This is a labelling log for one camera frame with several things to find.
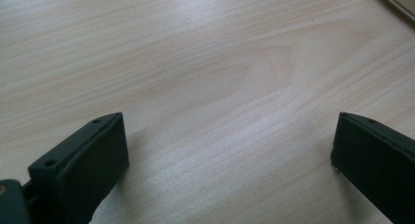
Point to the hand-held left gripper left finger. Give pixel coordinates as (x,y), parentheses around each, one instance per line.
(85,171)

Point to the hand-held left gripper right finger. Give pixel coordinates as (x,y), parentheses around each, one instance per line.
(375,162)

